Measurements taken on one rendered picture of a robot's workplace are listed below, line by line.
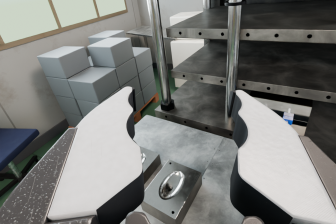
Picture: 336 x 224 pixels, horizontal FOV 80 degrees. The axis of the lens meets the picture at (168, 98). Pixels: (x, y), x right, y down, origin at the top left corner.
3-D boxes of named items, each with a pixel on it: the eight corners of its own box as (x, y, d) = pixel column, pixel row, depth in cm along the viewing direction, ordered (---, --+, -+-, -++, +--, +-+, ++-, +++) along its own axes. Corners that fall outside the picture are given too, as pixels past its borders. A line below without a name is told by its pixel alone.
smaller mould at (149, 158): (137, 193, 81) (134, 183, 78) (114, 180, 87) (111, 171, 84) (161, 163, 93) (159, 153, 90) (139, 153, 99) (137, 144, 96)
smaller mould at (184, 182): (177, 231, 67) (175, 219, 63) (142, 210, 75) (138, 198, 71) (202, 184, 81) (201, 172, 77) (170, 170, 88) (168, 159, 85)
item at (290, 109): (303, 137, 98) (312, 107, 89) (245, 123, 112) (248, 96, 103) (308, 90, 133) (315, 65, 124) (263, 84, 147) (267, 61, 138)
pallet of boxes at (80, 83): (122, 93, 330) (105, 30, 279) (159, 99, 300) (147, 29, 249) (71, 134, 252) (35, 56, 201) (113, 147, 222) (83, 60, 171)
